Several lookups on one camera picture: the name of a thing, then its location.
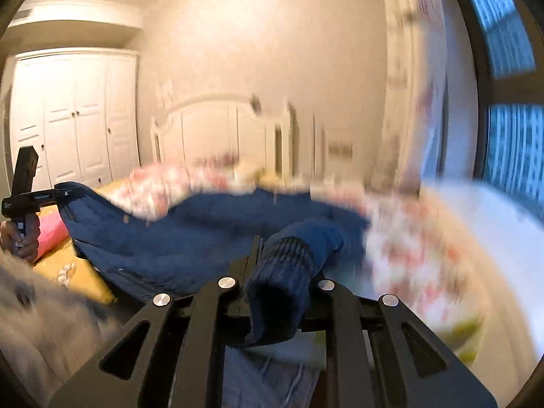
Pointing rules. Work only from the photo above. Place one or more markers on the yellow bedsheet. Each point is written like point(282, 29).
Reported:
point(80, 276)

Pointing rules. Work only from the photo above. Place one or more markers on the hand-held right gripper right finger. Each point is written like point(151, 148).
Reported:
point(344, 318)

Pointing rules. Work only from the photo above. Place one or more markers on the gold wall socket panel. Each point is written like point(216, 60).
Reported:
point(340, 149)

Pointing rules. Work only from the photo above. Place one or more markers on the dark framed window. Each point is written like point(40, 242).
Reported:
point(510, 136)

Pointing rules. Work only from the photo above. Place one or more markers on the pink pillow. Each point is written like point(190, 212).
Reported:
point(51, 231)

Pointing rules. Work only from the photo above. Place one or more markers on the floral quilt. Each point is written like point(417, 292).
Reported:
point(403, 255)

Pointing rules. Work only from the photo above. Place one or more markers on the navy blue puffer jacket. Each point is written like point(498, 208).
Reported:
point(191, 229)

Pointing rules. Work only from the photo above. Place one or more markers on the white bed headboard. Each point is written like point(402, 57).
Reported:
point(204, 131)

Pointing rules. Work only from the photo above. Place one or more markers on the white wall notice paper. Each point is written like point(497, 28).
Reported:
point(165, 93)

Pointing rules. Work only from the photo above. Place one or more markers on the person's left hand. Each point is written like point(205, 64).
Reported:
point(32, 246)

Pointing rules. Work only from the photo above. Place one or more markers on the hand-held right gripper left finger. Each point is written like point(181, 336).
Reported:
point(212, 306)

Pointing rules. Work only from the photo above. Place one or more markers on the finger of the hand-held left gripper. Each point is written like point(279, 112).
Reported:
point(68, 194)

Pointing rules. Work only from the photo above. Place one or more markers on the person's left forearm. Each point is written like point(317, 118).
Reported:
point(42, 327)

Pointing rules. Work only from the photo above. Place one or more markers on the white wardrobe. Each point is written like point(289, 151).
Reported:
point(76, 127)

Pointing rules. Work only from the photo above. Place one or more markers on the sailboat print curtain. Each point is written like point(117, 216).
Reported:
point(412, 72)

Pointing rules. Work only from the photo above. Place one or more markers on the white window sill platform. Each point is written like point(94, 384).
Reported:
point(501, 229)

